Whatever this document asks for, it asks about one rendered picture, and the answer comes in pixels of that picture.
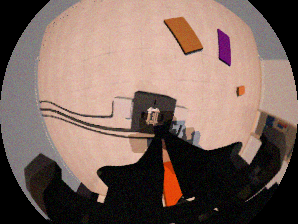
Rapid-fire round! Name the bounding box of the orange flat rectangular pad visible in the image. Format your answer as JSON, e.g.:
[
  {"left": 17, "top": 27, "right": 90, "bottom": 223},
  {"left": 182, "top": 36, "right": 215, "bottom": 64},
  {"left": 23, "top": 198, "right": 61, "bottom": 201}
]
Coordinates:
[{"left": 164, "top": 16, "right": 204, "bottom": 53}]

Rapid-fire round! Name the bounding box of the purple flat slab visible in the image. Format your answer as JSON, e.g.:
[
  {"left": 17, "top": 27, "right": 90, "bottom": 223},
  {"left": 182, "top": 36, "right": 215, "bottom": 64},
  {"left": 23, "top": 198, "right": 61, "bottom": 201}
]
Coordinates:
[{"left": 217, "top": 28, "right": 231, "bottom": 67}]

